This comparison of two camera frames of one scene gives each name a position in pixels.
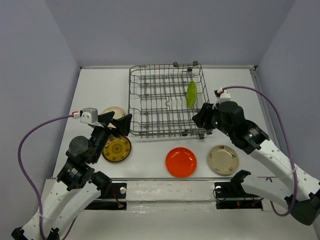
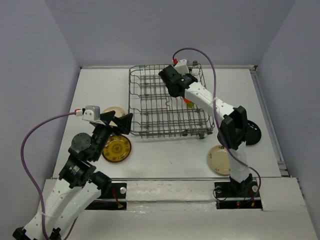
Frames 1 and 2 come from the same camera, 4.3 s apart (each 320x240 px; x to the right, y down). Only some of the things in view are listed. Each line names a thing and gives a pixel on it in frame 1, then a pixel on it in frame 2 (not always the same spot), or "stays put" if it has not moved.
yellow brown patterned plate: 116,149 stays put
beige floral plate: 223,159 stays put
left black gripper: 123,123 stays put
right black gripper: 198,119 to 182,75
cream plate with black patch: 118,112 stays put
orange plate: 181,162 to 186,100
